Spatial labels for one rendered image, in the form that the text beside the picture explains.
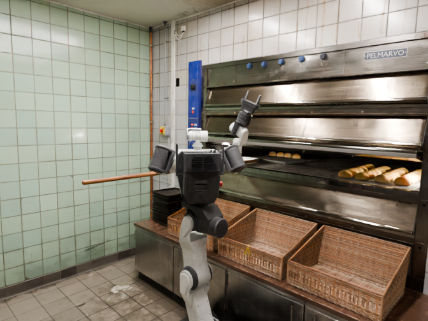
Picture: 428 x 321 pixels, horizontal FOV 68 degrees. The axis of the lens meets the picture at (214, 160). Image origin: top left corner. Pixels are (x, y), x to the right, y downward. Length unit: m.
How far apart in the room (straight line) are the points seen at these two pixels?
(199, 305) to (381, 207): 1.30
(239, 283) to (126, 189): 1.85
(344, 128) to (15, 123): 2.63
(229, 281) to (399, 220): 1.18
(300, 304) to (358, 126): 1.18
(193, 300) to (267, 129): 1.39
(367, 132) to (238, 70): 1.21
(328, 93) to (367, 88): 0.25
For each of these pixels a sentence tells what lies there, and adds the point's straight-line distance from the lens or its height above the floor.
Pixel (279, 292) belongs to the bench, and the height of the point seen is 0.54.
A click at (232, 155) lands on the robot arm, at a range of 1.87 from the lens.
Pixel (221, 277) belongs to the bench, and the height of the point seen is 0.45.
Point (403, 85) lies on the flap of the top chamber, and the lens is 2.23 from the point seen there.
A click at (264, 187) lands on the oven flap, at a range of 2.68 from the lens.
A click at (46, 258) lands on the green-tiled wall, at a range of 3.49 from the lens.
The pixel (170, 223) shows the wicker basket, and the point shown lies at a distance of 2.83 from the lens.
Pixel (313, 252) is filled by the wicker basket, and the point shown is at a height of 0.69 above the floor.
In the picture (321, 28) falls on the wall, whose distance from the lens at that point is 2.49.
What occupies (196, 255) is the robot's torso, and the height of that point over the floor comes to 0.77.
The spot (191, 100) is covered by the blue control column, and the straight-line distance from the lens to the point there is 3.18.
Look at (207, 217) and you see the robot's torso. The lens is 1.79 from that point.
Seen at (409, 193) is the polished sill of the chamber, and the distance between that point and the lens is 2.23.
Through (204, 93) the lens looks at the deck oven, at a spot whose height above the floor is 1.84.
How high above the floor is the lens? 1.57
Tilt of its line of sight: 7 degrees down
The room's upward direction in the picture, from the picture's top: 1 degrees clockwise
